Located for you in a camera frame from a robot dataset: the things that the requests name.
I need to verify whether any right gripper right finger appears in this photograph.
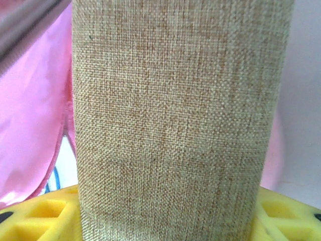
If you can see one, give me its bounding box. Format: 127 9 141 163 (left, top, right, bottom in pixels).
250 187 321 241

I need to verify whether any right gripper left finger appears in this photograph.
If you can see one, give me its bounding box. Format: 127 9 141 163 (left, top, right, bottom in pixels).
0 184 85 241

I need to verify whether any pink student backpack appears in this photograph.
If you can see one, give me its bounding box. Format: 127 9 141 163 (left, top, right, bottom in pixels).
0 0 321 214

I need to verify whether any beige fabric pencil case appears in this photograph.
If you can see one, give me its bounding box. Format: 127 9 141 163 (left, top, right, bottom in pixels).
71 0 295 241

